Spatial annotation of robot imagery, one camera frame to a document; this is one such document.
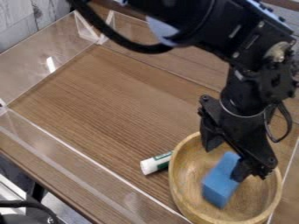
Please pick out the light brown wooden bowl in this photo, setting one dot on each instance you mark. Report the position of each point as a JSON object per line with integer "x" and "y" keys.
{"x": 252, "y": 202}

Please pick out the black metal table frame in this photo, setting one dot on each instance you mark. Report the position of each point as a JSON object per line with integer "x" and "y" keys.
{"x": 37, "y": 213}

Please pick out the clear acrylic corner bracket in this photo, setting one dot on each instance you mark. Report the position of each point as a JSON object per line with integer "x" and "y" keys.
{"x": 87, "y": 31}

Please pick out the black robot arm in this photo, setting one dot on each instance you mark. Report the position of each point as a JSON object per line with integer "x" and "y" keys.
{"x": 250, "y": 37}

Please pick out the white green glue stick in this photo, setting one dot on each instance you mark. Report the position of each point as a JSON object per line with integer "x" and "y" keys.
{"x": 156, "y": 163}

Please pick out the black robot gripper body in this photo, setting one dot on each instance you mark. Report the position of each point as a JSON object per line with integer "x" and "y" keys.
{"x": 243, "y": 133}

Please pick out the clear acrylic front wall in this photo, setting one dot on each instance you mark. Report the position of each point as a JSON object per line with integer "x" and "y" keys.
{"x": 105, "y": 198}

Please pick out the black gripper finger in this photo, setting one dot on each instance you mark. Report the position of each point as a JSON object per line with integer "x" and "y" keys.
{"x": 242, "y": 171}
{"x": 211, "y": 136}

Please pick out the blue rectangular block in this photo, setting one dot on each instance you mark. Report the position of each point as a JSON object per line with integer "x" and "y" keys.
{"x": 218, "y": 185}

